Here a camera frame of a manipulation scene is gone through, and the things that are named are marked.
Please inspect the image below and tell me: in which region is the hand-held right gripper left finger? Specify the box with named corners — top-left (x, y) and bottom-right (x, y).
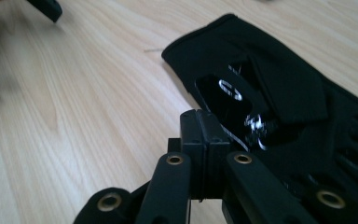
top-left (180, 108), bottom-right (206, 200)

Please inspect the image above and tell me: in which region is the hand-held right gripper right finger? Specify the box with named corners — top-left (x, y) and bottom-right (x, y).
top-left (197, 109), bottom-right (231, 200)

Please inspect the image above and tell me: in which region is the black glove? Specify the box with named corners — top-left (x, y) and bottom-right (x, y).
top-left (161, 12), bottom-right (358, 224)

